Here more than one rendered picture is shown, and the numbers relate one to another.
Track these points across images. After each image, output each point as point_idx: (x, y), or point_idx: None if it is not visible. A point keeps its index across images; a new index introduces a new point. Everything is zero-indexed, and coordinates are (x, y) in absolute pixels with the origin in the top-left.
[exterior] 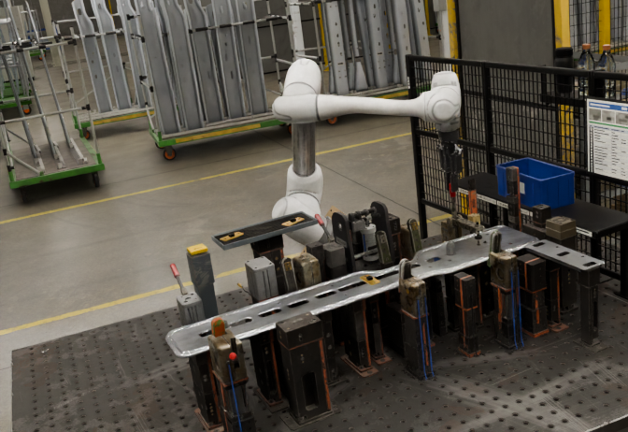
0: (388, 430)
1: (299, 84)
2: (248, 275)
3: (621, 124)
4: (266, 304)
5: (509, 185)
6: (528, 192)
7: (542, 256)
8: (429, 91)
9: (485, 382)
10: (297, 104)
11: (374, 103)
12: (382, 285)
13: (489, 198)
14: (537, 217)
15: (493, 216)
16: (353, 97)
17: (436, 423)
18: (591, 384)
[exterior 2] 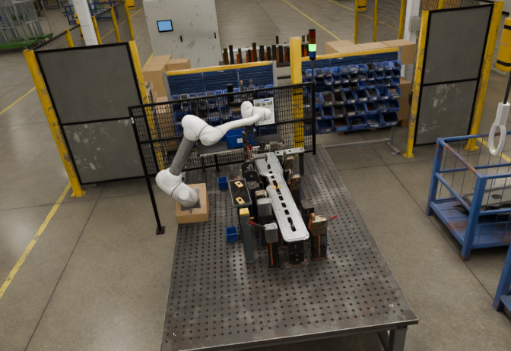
0: (327, 221)
1: (207, 125)
2: (261, 208)
3: (269, 105)
4: (277, 212)
5: (244, 140)
6: (248, 140)
7: (286, 154)
8: (258, 109)
9: (311, 197)
10: (217, 134)
11: (241, 121)
12: (284, 184)
13: (227, 150)
14: (262, 146)
15: (204, 162)
16: (228, 123)
17: (328, 211)
18: (324, 181)
